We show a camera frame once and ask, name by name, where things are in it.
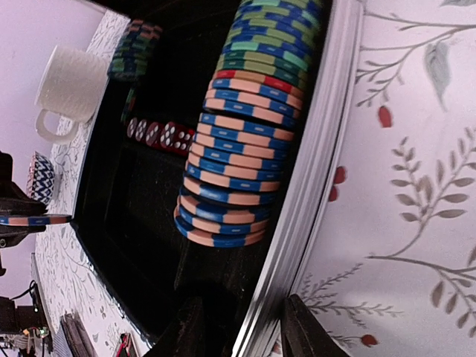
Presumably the red patterned bowl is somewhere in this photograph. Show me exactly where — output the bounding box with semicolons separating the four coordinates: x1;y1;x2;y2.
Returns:
26;151;55;205

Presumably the cream ribbed ceramic mug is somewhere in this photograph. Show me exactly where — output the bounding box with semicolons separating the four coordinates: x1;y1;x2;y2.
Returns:
35;45;109;144

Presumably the green poker chip stack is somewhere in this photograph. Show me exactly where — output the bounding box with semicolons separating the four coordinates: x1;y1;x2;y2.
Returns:
174;1;327;248

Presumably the triangular all in marker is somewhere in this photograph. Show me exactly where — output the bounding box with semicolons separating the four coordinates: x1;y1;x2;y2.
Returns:
115;333;132;357

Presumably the red dice row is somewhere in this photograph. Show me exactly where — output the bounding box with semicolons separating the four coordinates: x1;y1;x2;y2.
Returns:
126;118;196;156

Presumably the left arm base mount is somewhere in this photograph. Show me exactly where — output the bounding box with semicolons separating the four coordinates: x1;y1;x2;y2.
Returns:
1;280;53;354

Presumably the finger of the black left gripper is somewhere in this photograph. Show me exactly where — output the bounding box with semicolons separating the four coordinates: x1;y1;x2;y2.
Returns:
1;181;47;248

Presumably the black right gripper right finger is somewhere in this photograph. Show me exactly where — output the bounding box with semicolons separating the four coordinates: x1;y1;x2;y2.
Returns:
280;295;349;357

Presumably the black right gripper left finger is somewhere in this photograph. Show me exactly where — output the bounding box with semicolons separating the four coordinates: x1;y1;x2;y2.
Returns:
144;297;205;357

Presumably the blue playing card deck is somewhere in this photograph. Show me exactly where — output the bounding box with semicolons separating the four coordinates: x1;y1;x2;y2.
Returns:
53;313;97;357

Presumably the aluminium poker case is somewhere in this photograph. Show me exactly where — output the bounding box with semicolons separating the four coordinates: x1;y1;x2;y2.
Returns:
72;1;364;356

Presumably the green blue chip stack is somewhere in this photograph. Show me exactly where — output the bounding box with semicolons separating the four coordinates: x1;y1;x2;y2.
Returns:
107;19;163;83

